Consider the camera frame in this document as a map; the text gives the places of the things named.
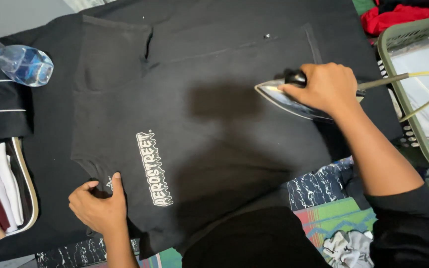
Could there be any person's left hand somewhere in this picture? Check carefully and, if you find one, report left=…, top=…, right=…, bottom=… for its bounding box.
left=68, top=172, right=128, bottom=236

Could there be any person's right hand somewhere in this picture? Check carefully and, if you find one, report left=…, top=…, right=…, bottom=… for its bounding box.
left=278, top=63, right=359, bottom=117

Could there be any silver black clothes iron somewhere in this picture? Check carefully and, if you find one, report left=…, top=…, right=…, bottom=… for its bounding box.
left=255, top=69, right=366, bottom=123

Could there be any black t-shirt with white print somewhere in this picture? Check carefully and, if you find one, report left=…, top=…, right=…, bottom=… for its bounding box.
left=70, top=15, right=351, bottom=260

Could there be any green plastic laundry basket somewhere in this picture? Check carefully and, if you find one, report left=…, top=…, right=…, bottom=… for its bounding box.
left=377, top=14, right=429, bottom=176

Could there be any black ironing underlay cloth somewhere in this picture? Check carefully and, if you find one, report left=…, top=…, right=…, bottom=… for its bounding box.
left=0, top=0, right=403, bottom=266

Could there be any green cloth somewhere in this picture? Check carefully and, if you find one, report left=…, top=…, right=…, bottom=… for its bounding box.
left=352, top=0, right=377, bottom=16

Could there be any red garment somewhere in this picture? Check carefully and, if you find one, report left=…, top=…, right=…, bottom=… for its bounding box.
left=360, top=3, right=429, bottom=37

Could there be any stack of folded clothes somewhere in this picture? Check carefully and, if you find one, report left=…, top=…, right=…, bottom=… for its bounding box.
left=0, top=136, right=39, bottom=251

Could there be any colourful patterned mat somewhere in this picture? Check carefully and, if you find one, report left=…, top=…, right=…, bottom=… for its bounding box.
left=35, top=156, right=429, bottom=268

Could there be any person's black shirt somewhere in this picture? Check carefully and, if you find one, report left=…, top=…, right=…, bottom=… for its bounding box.
left=181, top=183, right=429, bottom=268

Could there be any clear blue water bottle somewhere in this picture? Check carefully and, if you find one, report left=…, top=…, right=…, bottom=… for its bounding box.
left=0, top=33, right=54, bottom=88

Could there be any grey white crumpled cloth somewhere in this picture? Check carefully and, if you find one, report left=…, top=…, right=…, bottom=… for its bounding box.
left=322, top=229, right=375, bottom=268

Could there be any grey yellow iron cord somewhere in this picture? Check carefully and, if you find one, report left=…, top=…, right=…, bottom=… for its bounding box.
left=356, top=71, right=429, bottom=123

